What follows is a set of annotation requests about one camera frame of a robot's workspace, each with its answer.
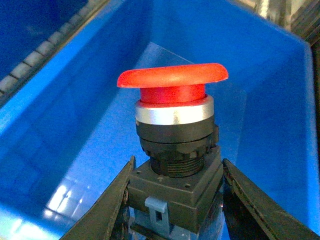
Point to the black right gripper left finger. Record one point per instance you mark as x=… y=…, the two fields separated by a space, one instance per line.
x=108 y=218

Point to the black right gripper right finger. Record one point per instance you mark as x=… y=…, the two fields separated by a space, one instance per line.
x=250 y=214

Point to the red button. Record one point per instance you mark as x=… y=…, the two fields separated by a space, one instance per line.
x=177 y=193

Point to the blue target bin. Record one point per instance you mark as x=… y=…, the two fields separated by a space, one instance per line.
x=67 y=134

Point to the white roller track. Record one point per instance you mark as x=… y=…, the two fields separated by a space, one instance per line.
x=25 y=29

